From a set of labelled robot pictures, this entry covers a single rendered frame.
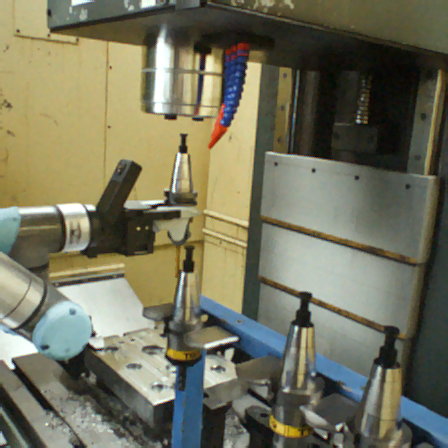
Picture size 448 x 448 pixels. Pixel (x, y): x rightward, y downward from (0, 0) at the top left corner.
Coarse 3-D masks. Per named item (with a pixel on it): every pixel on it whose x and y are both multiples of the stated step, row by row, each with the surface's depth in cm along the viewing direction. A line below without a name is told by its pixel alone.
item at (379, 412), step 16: (384, 368) 51; (400, 368) 51; (368, 384) 52; (384, 384) 51; (400, 384) 51; (368, 400) 52; (384, 400) 51; (400, 400) 52; (368, 416) 52; (384, 416) 51; (400, 416) 52; (368, 432) 51; (384, 432) 51; (400, 432) 52
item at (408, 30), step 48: (48, 0) 89; (96, 0) 76; (240, 0) 60; (288, 0) 64; (336, 0) 69; (384, 0) 75; (432, 0) 82; (288, 48) 89; (336, 48) 84; (384, 48) 80; (432, 48) 84
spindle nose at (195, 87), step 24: (144, 48) 91; (168, 48) 87; (192, 48) 87; (144, 72) 91; (168, 72) 88; (192, 72) 88; (216, 72) 90; (144, 96) 92; (168, 96) 89; (192, 96) 89; (216, 96) 91
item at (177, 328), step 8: (168, 312) 79; (168, 320) 78; (176, 320) 76; (200, 320) 77; (168, 328) 78; (176, 328) 75; (184, 328) 75; (192, 328) 75; (200, 328) 76; (176, 336) 76
